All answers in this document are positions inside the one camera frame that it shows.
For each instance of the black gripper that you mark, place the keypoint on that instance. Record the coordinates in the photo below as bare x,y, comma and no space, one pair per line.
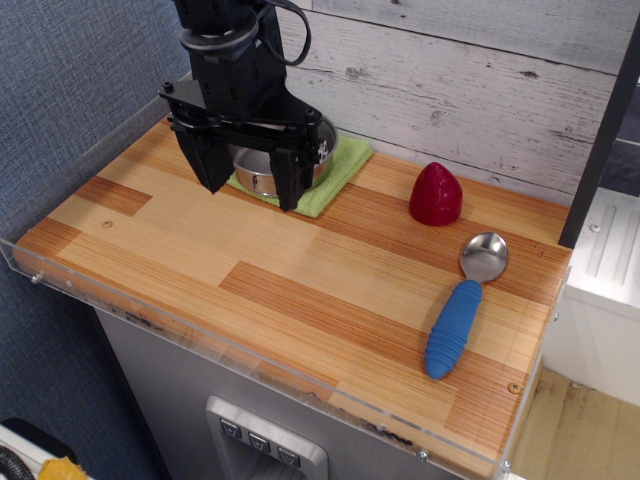
238,94

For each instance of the blue handled metal spoon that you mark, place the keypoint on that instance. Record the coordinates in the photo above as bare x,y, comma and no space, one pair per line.
483,259

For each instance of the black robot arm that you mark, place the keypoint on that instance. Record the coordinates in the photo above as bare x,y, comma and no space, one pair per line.
240,19

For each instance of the stainless steel pot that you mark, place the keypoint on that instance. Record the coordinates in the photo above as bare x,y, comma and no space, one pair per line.
253,171

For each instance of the green folded cloth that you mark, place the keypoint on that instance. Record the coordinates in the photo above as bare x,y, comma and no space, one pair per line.
350,156

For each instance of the clear acrylic table guard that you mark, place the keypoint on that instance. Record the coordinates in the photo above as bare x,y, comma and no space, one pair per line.
337,308

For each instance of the red strawberry shaped toy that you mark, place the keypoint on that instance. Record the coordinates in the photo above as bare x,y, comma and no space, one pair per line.
437,196

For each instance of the grey toy fridge cabinet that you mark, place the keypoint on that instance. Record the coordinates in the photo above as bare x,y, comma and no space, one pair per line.
171,385

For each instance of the silver dispenser button panel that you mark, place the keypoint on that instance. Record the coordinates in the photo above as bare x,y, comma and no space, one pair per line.
251,447

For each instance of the white side cabinet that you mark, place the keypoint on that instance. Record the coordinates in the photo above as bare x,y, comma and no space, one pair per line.
593,336

